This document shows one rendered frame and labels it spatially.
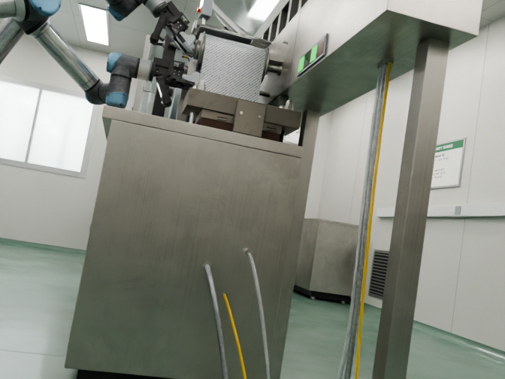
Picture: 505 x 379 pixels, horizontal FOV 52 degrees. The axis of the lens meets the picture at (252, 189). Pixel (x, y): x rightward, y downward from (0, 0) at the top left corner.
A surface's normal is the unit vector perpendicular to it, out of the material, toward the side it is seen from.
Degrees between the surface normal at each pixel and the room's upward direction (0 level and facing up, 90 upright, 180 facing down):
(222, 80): 90
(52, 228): 90
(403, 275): 90
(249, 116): 90
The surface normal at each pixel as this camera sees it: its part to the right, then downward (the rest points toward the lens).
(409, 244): 0.24, -0.05
